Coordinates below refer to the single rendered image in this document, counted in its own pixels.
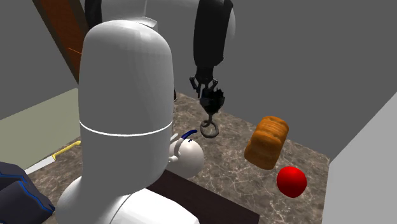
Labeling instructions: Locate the dark blue box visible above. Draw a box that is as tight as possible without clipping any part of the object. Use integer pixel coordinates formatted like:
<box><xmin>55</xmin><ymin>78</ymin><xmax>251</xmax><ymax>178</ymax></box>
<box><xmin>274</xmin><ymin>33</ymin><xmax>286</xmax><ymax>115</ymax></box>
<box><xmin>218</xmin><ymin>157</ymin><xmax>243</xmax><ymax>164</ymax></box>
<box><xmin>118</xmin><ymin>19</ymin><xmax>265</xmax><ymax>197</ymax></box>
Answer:
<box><xmin>0</xmin><ymin>160</ymin><xmax>56</xmax><ymax>224</ymax></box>

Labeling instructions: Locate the knife with yellow handle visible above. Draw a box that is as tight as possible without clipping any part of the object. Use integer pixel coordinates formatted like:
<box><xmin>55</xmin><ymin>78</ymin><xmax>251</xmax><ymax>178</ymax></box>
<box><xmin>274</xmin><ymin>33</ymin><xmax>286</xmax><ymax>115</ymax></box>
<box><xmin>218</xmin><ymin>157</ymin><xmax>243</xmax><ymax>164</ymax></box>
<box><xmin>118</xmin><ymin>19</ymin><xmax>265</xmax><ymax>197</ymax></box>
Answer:
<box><xmin>24</xmin><ymin>140</ymin><xmax>82</xmax><ymax>176</ymax></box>

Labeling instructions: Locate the brown bread loaf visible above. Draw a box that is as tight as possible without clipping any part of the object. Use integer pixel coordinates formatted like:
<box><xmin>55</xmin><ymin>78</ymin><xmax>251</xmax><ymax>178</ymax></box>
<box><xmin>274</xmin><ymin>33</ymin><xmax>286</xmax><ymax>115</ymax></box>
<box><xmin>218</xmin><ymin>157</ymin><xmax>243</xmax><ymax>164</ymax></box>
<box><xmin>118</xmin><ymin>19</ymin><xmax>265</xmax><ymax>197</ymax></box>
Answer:
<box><xmin>243</xmin><ymin>115</ymin><xmax>290</xmax><ymax>171</ymax></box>

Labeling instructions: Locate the red ball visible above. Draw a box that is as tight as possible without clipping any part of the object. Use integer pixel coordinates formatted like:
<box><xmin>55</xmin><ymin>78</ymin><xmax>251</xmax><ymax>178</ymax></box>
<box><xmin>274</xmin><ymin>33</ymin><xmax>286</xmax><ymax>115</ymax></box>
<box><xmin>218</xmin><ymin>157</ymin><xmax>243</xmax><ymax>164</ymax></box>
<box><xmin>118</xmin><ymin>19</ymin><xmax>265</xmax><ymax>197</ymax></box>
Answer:
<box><xmin>276</xmin><ymin>165</ymin><xmax>308</xmax><ymax>199</ymax></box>

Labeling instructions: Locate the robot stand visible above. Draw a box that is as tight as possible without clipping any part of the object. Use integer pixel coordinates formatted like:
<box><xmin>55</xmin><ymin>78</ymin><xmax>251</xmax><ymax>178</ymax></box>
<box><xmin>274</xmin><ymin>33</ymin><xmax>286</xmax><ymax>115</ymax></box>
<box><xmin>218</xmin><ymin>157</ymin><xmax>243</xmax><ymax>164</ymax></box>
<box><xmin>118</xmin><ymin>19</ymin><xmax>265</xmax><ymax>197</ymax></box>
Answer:
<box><xmin>146</xmin><ymin>169</ymin><xmax>261</xmax><ymax>224</ymax></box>

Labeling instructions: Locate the brown wooden door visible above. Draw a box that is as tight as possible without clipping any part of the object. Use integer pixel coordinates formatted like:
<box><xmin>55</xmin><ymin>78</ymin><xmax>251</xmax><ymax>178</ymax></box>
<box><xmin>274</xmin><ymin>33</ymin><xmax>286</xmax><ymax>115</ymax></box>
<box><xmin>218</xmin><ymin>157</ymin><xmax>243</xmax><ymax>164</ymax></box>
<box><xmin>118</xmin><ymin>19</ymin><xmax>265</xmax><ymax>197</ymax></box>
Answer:
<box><xmin>32</xmin><ymin>0</ymin><xmax>92</xmax><ymax>85</ymax></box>

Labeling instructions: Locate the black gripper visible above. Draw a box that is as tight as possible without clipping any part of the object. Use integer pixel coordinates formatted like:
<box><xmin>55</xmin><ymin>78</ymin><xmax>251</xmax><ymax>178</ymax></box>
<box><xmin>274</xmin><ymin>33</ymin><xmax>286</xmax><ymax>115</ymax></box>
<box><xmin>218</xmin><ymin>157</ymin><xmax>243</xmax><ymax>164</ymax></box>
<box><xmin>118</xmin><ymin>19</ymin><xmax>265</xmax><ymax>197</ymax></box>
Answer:
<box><xmin>189</xmin><ymin>64</ymin><xmax>219</xmax><ymax>99</ymax></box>

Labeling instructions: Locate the white kettle with blue handle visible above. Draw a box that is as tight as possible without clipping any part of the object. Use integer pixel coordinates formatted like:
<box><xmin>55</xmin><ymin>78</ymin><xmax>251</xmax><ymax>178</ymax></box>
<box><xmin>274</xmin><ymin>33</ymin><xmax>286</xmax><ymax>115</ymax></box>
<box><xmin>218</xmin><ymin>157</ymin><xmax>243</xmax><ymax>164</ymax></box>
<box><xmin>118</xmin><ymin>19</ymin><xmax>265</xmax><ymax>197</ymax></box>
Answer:
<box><xmin>168</xmin><ymin>129</ymin><xmax>205</xmax><ymax>179</ymax></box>

